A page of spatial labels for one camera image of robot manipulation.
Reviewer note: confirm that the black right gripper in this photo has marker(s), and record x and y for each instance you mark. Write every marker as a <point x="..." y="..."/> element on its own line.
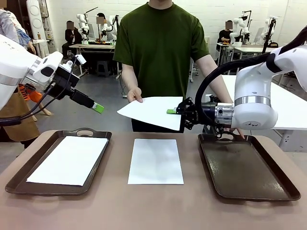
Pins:
<point x="206" y="113"/>

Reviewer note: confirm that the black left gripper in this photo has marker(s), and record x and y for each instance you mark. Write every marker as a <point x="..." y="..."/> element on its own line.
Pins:
<point x="63" y="82"/>

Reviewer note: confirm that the person's left forearm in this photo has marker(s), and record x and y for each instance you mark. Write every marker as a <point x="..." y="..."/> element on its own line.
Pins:
<point x="223" y="92"/>

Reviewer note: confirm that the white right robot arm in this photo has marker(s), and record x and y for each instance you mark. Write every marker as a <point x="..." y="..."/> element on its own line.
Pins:
<point x="254" y="91"/>

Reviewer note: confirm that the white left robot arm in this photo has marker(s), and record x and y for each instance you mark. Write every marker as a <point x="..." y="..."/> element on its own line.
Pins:
<point x="12" y="67"/>

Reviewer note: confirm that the person's right forearm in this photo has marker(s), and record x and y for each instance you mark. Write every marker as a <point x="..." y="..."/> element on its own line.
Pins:
<point x="129" y="76"/>

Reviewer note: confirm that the person's right hand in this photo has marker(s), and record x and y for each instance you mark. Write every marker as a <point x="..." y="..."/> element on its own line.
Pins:
<point x="134" y="94"/>

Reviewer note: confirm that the person's left hand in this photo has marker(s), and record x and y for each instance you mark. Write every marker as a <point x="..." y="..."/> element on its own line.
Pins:
<point x="239" y="134"/>

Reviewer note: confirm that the black step stool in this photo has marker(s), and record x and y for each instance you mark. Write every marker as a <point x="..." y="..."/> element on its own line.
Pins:
<point x="207" y="129"/>

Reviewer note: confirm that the grey plastic stool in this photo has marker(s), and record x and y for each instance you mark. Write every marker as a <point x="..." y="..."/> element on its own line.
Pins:
<point x="103" y="68"/>

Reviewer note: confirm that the black trousers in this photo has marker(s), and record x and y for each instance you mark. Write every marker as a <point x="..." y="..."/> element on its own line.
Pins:
<point x="144" y="128"/>

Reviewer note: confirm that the person in green shirt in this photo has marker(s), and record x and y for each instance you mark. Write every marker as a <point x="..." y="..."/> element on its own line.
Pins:
<point x="160" y="60"/>

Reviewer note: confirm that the wooden background table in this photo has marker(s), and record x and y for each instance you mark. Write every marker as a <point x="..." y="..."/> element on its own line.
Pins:
<point x="96" y="46"/>

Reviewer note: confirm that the white drawer cabinet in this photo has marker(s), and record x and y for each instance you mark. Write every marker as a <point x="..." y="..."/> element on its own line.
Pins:
<point x="207" y="42"/>

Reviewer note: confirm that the brown apron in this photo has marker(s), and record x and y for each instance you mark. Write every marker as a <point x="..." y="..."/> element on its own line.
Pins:
<point x="21" y="129"/>

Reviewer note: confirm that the brown plastic serving tray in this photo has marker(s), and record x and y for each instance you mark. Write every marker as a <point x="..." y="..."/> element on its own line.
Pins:
<point x="21" y="188"/>
<point x="244" y="172"/>

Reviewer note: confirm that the long white background table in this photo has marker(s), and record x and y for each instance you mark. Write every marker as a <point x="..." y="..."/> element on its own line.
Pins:
<point x="247" y="49"/>

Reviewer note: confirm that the white standing air conditioner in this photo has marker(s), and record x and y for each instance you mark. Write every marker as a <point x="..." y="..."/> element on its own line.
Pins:
<point x="36" y="24"/>

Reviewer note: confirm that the white monitor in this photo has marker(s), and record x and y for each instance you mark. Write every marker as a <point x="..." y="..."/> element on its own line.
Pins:
<point x="259" y="33"/>

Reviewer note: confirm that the black yellow bag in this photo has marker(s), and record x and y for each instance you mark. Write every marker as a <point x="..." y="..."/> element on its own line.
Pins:
<point x="273" y="45"/>

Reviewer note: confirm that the black tripod pole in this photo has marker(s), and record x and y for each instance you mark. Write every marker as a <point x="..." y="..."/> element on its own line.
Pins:
<point x="268" y="36"/>

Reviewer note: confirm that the person's neck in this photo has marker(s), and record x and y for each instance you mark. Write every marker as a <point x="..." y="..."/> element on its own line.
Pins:
<point x="160" y="3"/>

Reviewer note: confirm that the person in striped shirt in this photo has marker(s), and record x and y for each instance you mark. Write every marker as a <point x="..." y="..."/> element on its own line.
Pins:
<point x="7" y="26"/>

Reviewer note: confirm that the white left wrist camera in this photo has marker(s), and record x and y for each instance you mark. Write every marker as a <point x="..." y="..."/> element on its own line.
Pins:
<point x="81" y="59"/>

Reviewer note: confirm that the wall electrical box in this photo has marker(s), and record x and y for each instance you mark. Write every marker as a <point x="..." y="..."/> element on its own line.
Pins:
<point x="49" y="35"/>

